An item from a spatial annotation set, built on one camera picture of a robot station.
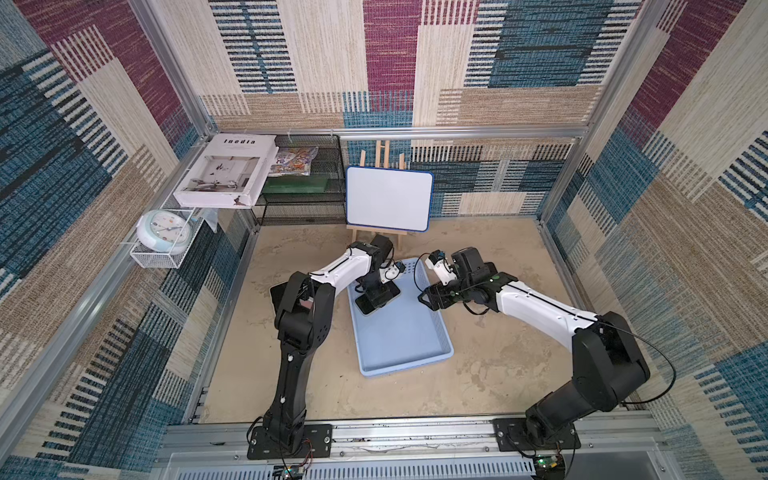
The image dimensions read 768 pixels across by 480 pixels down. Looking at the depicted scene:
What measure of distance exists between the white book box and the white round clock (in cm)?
6

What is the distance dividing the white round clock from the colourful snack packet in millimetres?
253

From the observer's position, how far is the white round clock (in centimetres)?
64

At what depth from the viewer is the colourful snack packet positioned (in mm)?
837

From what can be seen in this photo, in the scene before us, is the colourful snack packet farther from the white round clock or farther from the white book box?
the white round clock

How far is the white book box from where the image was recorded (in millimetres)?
715

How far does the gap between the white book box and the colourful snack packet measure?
0.02 m

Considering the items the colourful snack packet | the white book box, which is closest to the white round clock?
the white book box
